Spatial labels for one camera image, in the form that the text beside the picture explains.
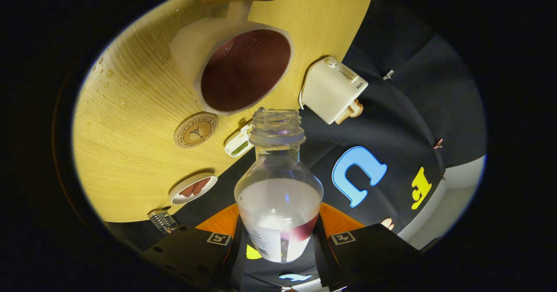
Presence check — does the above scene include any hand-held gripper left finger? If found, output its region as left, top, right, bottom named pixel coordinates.
left=144, top=204, right=241, bottom=289

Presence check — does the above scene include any wooden table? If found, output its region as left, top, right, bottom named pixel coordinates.
left=72, top=0, right=374, bottom=223

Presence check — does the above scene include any white divided seasoning tray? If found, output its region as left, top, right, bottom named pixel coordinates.
left=224, top=124, right=254, bottom=158

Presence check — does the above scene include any cream faceted cup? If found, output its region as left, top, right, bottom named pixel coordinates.
left=170, top=0, right=294, bottom=117

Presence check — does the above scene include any round cork coaster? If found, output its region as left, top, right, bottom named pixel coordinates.
left=174, top=112, right=218, bottom=148

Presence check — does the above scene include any clear juice bottle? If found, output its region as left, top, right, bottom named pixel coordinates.
left=234, top=108, right=324, bottom=263

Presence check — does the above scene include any wire mesh holder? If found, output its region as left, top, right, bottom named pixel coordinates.
left=148, top=208, right=179, bottom=234

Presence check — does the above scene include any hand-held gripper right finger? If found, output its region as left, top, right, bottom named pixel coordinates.
left=312, top=202, right=420, bottom=290

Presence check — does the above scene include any cream toaster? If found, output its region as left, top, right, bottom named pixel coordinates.
left=300, top=56, right=369, bottom=125

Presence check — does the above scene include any round white plate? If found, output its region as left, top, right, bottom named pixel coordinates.
left=169, top=172, right=218, bottom=205

